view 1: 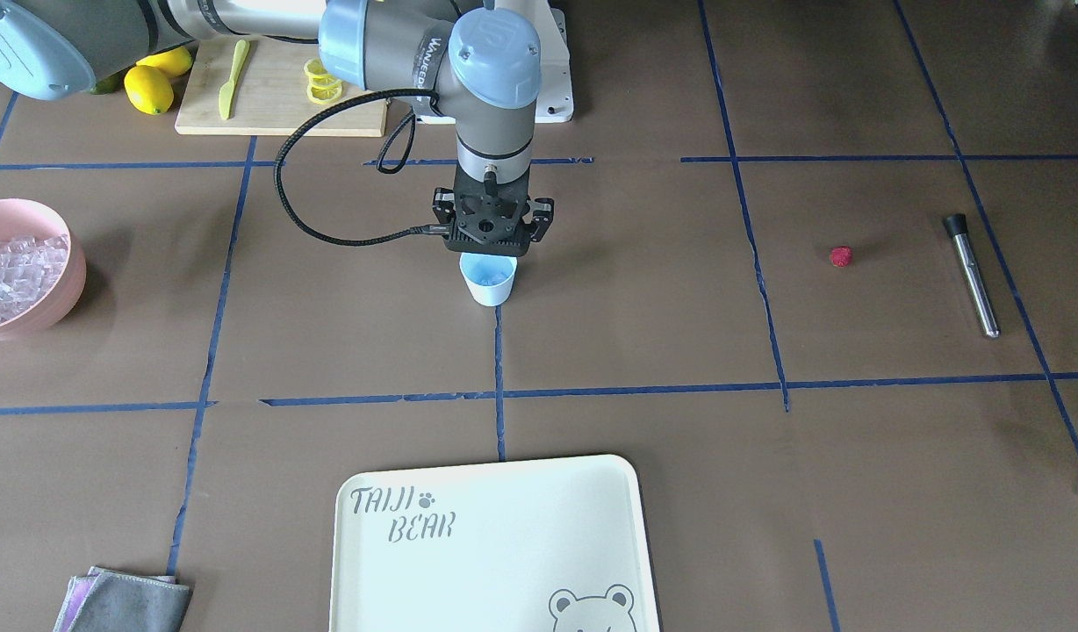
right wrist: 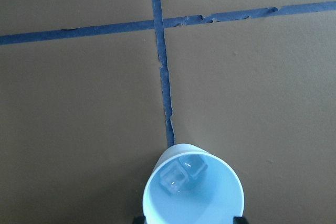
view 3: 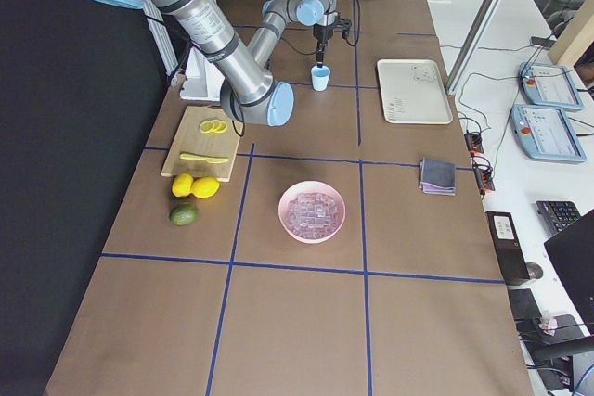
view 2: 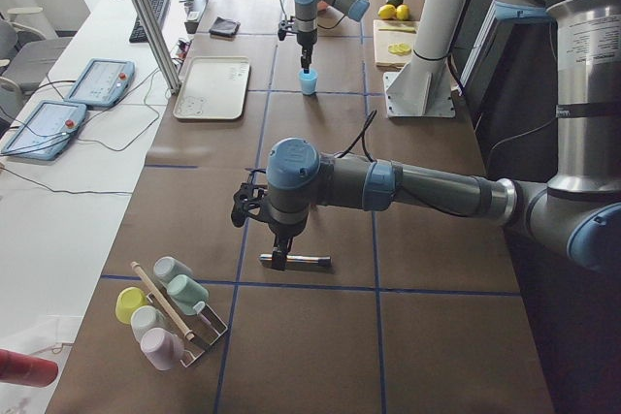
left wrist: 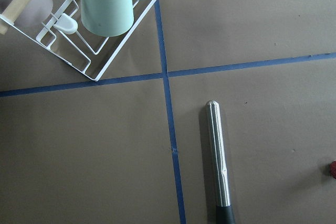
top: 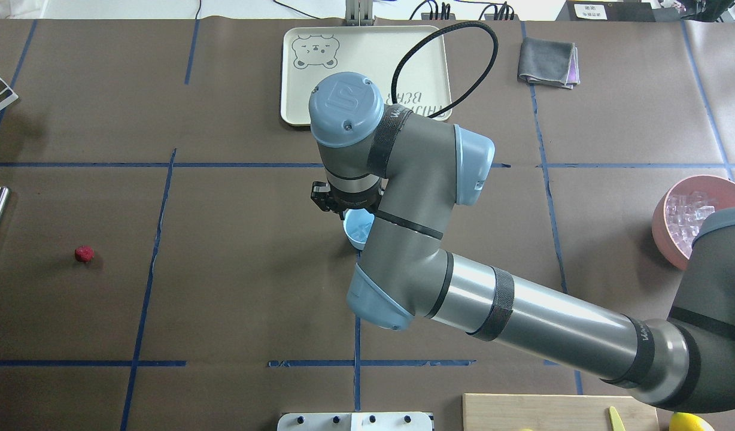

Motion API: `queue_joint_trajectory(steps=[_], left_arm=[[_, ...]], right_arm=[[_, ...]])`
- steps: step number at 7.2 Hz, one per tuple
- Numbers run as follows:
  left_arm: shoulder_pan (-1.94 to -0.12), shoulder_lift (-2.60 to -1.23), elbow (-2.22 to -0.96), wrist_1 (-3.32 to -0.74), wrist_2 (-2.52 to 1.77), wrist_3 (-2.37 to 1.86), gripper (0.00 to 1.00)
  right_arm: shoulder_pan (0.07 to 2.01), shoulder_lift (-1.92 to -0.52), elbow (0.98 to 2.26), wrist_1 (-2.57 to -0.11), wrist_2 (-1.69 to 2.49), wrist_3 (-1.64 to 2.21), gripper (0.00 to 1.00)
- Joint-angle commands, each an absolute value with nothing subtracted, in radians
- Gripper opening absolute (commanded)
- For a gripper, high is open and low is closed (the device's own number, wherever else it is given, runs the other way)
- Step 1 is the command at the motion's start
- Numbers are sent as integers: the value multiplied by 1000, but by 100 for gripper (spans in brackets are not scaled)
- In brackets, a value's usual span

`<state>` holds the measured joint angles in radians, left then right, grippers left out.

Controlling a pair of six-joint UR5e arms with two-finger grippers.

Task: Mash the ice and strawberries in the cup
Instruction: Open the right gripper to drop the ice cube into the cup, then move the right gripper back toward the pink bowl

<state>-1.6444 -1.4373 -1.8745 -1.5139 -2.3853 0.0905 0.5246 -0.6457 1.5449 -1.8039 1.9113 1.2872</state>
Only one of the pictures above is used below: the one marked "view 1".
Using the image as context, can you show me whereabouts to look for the light blue cup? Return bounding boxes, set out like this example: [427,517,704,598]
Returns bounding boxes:
[459,253,519,307]

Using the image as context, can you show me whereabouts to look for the yellow lemon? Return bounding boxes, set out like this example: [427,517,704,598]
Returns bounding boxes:
[135,47,194,79]
[123,65,175,116]

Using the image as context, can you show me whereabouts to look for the pink bowl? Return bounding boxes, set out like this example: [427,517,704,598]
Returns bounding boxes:
[0,197,87,341]

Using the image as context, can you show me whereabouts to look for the lemon slices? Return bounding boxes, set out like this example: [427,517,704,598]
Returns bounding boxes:
[303,57,345,105]

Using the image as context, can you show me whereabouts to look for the wooden cutting board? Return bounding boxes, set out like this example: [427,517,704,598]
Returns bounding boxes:
[175,35,397,139]

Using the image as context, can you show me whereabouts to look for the red strawberry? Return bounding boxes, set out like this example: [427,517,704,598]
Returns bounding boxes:
[829,245,853,267]

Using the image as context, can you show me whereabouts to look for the steel muddler black tip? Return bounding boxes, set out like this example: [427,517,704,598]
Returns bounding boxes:
[943,212,1001,340]

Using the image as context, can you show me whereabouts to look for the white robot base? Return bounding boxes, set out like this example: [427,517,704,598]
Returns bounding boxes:
[416,0,575,126]

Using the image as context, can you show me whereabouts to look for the ice cubes in bowl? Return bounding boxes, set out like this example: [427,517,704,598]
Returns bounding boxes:
[0,233,70,325]

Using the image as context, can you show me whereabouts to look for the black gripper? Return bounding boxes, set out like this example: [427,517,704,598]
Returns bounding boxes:
[432,178,555,257]

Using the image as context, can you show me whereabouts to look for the yellow plastic knife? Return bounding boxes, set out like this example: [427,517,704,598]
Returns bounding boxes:
[218,39,250,121]

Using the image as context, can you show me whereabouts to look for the cream bear tray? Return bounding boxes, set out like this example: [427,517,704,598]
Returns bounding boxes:
[327,455,662,631]

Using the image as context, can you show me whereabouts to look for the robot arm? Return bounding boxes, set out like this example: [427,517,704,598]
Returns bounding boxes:
[0,1,570,257]

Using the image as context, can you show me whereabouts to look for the grey folded cloth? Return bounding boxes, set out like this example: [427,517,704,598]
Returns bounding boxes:
[53,565,191,631]

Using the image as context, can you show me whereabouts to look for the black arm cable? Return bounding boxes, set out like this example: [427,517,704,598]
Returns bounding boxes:
[273,88,456,248]

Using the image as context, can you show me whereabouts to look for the green avocado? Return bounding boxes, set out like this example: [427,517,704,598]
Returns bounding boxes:
[87,72,125,96]

